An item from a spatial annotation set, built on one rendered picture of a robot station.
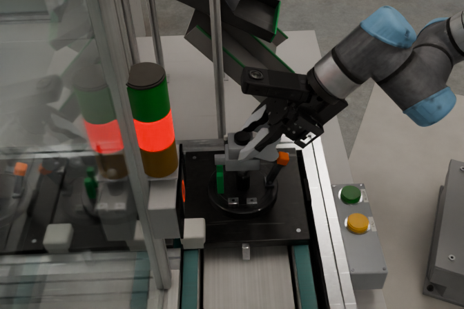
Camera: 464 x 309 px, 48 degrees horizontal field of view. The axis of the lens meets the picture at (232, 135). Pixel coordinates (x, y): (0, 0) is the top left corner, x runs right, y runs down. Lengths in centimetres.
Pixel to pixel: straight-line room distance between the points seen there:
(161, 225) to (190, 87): 81
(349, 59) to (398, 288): 48
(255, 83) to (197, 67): 73
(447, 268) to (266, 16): 60
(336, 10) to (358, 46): 272
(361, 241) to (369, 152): 36
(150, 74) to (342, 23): 285
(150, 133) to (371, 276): 52
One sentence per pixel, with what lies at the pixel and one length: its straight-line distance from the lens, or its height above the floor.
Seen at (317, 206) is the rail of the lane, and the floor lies 96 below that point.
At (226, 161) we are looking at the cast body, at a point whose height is 108.
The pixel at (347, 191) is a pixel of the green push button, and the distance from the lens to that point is 108.
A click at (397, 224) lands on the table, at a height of 86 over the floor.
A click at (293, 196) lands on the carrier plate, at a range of 106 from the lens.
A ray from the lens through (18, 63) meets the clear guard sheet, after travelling 35.
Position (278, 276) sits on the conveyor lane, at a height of 92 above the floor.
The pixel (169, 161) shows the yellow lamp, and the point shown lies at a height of 129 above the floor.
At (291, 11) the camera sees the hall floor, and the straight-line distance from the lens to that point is 351.
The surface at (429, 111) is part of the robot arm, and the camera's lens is 86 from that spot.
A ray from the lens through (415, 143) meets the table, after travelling 138.
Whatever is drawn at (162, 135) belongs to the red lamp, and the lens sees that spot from 66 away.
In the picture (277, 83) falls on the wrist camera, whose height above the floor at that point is 125.
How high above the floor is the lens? 179
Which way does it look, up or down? 44 degrees down
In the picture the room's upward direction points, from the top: 2 degrees counter-clockwise
